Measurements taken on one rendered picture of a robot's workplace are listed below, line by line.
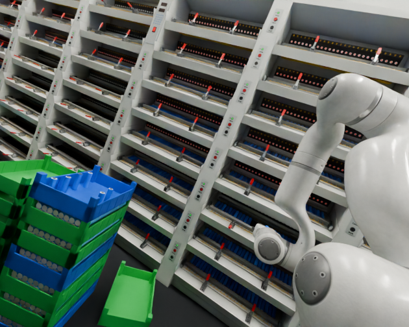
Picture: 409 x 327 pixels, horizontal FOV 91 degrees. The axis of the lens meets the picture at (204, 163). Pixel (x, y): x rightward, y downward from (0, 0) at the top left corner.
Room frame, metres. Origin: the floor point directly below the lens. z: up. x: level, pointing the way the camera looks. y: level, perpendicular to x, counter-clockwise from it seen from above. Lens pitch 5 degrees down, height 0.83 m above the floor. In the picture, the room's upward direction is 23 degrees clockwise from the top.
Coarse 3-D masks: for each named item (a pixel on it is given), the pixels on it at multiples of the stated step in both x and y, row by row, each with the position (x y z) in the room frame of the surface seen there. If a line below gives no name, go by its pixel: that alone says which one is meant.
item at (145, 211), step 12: (120, 180) 1.43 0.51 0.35; (144, 192) 1.36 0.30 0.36; (132, 204) 1.24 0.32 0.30; (144, 204) 1.26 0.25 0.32; (156, 204) 1.27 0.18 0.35; (168, 204) 1.30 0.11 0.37; (144, 216) 1.17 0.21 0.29; (156, 216) 1.17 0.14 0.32; (168, 216) 1.19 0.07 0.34; (180, 216) 1.23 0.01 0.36; (156, 228) 1.15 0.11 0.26; (168, 228) 1.13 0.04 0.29
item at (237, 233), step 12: (216, 192) 1.22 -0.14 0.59; (204, 204) 1.08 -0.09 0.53; (240, 204) 1.18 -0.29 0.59; (204, 216) 1.07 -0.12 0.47; (216, 216) 1.08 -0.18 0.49; (264, 216) 1.13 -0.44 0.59; (228, 228) 1.02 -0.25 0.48; (240, 228) 1.04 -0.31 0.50; (288, 228) 1.08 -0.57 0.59; (240, 240) 1.01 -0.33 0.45; (252, 240) 0.98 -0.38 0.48
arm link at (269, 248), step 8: (264, 232) 0.58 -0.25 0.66; (272, 232) 0.59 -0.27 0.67; (256, 240) 0.56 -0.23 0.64; (264, 240) 0.56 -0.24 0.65; (272, 240) 0.55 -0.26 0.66; (280, 240) 0.55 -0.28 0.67; (256, 248) 0.56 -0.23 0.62; (264, 248) 0.55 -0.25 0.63; (272, 248) 0.55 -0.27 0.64; (280, 248) 0.54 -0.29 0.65; (264, 256) 0.55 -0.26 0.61; (272, 256) 0.54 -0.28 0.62; (280, 256) 0.54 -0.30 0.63; (272, 264) 0.54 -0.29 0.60
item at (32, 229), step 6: (114, 222) 0.80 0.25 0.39; (30, 228) 0.58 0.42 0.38; (36, 228) 0.58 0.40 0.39; (36, 234) 0.58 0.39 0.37; (42, 234) 0.58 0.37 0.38; (48, 234) 0.58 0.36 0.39; (96, 234) 0.68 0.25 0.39; (48, 240) 0.58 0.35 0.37; (54, 240) 0.58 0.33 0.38; (60, 240) 0.58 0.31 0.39; (90, 240) 0.65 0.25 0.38; (60, 246) 0.58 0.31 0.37; (66, 246) 0.58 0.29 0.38
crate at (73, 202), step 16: (64, 176) 0.69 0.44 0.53; (96, 176) 0.86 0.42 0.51; (32, 192) 0.57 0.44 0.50; (48, 192) 0.57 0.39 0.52; (80, 192) 0.72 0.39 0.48; (96, 192) 0.78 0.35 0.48; (112, 192) 0.84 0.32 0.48; (128, 192) 0.80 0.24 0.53; (64, 208) 0.57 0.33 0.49; (80, 208) 0.57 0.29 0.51; (96, 208) 0.59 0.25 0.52; (112, 208) 0.71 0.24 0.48
